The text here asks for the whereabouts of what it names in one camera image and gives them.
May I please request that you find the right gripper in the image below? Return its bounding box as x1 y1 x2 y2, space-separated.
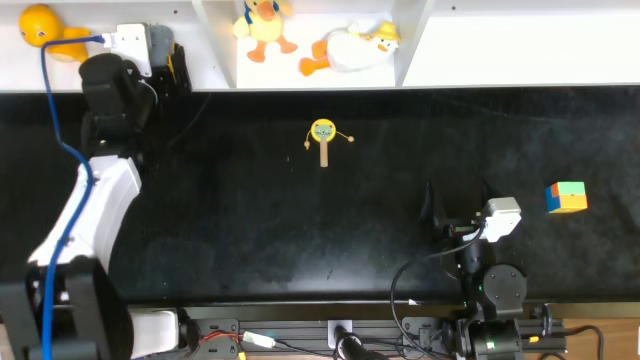
418 178 495 240

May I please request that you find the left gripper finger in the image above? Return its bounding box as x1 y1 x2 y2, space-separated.
171 43 194 94

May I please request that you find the many-coloured puzzle cube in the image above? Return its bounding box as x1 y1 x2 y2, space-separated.
544 180 590 215

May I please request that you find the yellow rubber duck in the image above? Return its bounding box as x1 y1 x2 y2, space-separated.
18 3 94 64

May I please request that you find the yellow rattle drum toy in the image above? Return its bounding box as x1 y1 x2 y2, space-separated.
303 118 356 169

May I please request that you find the yellow plush duck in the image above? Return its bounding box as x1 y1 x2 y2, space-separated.
232 0 300 64

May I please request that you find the white shelf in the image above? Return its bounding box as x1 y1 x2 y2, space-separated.
0 0 640 94

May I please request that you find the white plush duck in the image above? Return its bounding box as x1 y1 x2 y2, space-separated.
298 20 402 78

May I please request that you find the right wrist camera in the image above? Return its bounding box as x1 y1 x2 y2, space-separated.
480 196 523 244

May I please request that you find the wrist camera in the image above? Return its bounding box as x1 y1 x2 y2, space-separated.
101 22 154 79
480 196 523 244

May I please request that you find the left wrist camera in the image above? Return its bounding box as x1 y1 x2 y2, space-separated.
101 22 154 79

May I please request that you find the black cable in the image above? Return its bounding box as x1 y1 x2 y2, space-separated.
389 224 487 360

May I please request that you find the mounting rail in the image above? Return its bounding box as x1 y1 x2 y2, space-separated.
127 301 607 360

